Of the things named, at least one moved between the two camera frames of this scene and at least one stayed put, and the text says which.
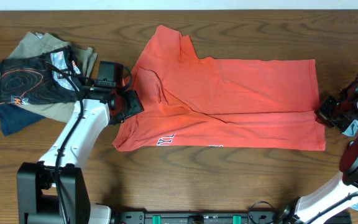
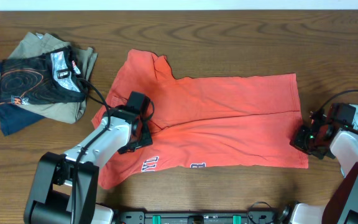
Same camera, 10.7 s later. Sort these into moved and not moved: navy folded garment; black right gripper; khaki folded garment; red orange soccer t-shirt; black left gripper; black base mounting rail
Moved: black left gripper; black right gripper; red orange soccer t-shirt
Not moved: black base mounting rail; khaki folded garment; navy folded garment
